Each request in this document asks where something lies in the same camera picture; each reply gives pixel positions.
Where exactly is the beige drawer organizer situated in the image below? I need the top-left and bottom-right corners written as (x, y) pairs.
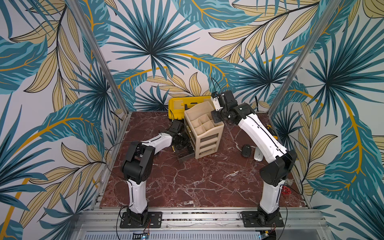
top-left (184, 101), bottom-right (224, 159)

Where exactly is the black computer mouse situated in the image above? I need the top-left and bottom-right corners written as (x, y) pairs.
top-left (242, 144), bottom-right (252, 158)

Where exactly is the white computer mouse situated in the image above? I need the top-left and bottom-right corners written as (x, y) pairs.
top-left (254, 147), bottom-right (264, 162)

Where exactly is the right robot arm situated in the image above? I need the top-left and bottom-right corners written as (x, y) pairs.
top-left (211, 91), bottom-right (297, 227)

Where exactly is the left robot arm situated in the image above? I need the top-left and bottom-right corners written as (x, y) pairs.
top-left (121, 120), bottom-right (189, 226)

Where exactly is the yellow black toolbox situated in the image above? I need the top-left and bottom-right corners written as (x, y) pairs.
top-left (168, 96), bottom-right (211, 120)

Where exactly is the red small object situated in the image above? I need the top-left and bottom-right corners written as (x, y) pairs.
top-left (282, 185), bottom-right (292, 195)

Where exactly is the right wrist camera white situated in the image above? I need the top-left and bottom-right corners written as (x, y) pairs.
top-left (211, 92), bottom-right (223, 112)

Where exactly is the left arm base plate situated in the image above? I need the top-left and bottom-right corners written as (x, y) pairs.
top-left (119, 211), bottom-right (163, 229)

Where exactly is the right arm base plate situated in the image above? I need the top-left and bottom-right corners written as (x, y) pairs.
top-left (240, 211), bottom-right (285, 229)

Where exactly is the aluminium front rail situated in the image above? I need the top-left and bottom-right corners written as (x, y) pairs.
top-left (70, 207), bottom-right (334, 240)

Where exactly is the right aluminium corner post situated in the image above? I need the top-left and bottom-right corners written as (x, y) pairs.
top-left (267, 1), bottom-right (341, 117)

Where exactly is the aluminium corner post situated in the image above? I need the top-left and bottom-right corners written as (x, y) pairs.
top-left (267, 1), bottom-right (341, 117)
top-left (67, 0), bottom-right (129, 115)

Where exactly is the left aluminium corner post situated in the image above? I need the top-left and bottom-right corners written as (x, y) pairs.
top-left (67, 0), bottom-right (129, 115)

